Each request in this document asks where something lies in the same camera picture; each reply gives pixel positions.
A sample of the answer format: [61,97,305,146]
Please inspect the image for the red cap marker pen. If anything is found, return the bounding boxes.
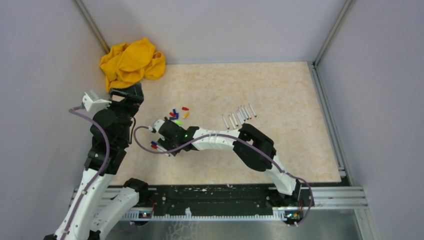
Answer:
[243,105,252,120]

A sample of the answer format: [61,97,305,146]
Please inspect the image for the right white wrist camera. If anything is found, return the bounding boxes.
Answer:
[147,119,165,133]

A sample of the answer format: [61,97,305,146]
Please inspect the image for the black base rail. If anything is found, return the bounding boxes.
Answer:
[136,183,315,217]

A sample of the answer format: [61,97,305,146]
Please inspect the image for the yellow cap marker pen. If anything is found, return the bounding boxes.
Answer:
[221,114,230,129]

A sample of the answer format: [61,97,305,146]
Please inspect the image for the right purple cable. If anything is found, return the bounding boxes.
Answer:
[133,125,315,227]

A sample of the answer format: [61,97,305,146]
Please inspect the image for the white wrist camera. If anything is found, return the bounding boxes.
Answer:
[147,119,165,133]
[82,90,112,114]

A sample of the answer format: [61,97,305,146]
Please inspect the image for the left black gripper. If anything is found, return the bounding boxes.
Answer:
[98,82,143,146]

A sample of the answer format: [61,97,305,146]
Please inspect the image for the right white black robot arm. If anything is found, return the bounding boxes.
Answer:
[152,119,302,206]

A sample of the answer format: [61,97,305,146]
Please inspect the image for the aluminium frame rail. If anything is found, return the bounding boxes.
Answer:
[312,186,368,210]

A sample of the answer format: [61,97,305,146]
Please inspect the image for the yellow crumpled cloth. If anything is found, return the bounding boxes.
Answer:
[99,38,166,92]

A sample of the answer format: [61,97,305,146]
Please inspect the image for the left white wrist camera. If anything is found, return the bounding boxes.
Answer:
[82,90,112,114]

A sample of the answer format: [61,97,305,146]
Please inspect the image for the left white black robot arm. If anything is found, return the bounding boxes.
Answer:
[44,82,150,240]

